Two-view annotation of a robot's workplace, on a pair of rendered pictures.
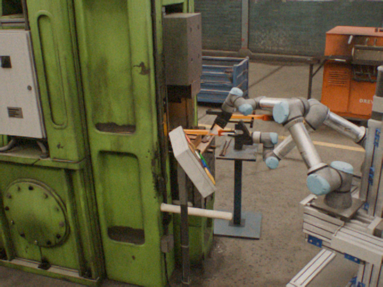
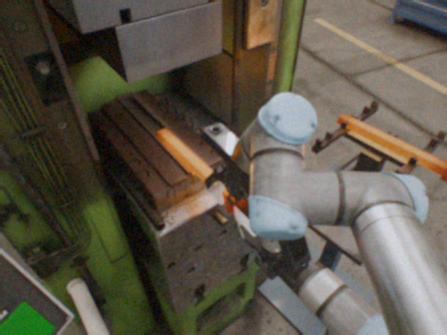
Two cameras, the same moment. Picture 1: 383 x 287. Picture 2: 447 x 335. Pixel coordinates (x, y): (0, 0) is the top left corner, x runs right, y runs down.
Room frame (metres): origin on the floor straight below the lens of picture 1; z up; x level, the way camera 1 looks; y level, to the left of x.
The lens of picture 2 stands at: (2.17, -0.44, 1.56)
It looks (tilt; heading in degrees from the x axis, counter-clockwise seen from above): 45 degrees down; 36
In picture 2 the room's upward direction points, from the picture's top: straight up
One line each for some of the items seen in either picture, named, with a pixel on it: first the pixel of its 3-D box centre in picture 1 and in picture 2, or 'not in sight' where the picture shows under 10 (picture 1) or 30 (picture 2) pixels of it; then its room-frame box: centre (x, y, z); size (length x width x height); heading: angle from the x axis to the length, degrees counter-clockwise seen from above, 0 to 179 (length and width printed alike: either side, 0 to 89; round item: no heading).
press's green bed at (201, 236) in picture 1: (173, 224); (186, 260); (2.71, 0.15, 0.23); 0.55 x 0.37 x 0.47; 72
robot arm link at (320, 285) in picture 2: (256, 137); (321, 288); (2.50, -0.42, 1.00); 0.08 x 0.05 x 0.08; 162
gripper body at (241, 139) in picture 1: (244, 137); (287, 259); (2.52, -0.34, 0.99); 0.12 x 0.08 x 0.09; 72
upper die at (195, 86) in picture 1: (164, 86); (123, 7); (2.65, 0.16, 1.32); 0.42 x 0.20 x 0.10; 72
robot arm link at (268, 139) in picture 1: (268, 138); (357, 327); (2.47, -0.49, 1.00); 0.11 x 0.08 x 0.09; 72
